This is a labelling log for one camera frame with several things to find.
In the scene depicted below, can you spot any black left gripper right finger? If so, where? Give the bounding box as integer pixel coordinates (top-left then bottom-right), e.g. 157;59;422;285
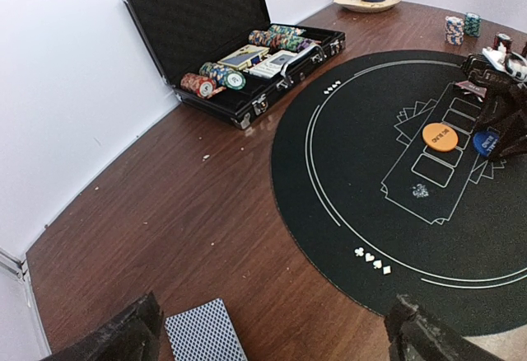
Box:
384;294;526;360

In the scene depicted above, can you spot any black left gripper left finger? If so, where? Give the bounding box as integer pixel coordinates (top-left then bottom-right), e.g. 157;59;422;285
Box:
47;293;161;361

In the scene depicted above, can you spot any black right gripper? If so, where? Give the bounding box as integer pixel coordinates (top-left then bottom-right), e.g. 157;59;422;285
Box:
461;53;526;162

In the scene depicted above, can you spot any blue small blind button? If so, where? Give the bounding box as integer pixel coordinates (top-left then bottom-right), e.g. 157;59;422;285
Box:
473;130;500;157

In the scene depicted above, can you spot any red triangle all-in marker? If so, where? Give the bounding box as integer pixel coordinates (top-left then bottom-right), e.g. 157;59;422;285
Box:
455;81;487;101

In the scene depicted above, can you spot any blue playing card deck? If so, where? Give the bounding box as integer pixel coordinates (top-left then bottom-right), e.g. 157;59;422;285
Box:
165;298;248;361

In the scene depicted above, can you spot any orange big blind button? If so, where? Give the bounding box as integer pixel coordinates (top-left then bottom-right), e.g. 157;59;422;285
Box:
422;123;459;152

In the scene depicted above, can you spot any red black chip stack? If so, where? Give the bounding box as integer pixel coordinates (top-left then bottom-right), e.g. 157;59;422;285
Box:
492;32;513;52

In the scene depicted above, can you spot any white blue chip stack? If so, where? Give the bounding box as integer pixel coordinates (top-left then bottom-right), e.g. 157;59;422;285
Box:
445;16;464;46

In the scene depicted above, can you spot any green chip stack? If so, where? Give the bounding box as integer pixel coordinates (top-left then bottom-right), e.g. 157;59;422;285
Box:
464;12;482;37

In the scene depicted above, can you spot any round black poker mat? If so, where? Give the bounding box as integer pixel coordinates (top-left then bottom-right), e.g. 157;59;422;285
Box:
271;50;526;336

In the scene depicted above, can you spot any beige ceramic plate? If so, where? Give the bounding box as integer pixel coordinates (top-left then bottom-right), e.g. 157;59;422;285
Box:
333;0;402;13

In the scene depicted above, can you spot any purple green chip row in case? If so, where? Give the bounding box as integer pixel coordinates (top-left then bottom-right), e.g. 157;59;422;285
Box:
268;25;319;52

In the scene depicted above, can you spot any red chip row in case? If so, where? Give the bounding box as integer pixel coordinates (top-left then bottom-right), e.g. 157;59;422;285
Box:
180;73;226;100

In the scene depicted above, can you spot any multicolour chip row in case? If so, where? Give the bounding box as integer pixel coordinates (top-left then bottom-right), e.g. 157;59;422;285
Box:
248;30;305;51

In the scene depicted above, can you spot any yellow card box in case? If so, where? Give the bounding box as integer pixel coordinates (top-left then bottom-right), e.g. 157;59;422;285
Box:
217;45;269;71

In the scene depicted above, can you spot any black poker chip case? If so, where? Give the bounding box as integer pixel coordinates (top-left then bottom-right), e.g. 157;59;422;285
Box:
124;0;346;129

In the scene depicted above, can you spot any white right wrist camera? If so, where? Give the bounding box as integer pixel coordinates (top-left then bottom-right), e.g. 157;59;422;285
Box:
482;46;526;82

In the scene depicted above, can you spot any left aluminium frame post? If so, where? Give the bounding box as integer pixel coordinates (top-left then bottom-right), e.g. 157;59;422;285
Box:
1;251;51;360

